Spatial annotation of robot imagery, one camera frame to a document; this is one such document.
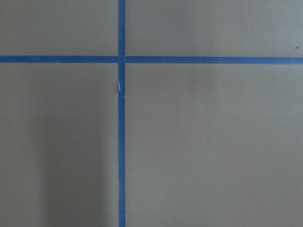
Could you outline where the blue tape line lengthwise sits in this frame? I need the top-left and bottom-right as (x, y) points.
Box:
(118, 0), (126, 227)

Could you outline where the blue tape line crosswise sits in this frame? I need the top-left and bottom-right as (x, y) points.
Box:
(0, 55), (303, 65)

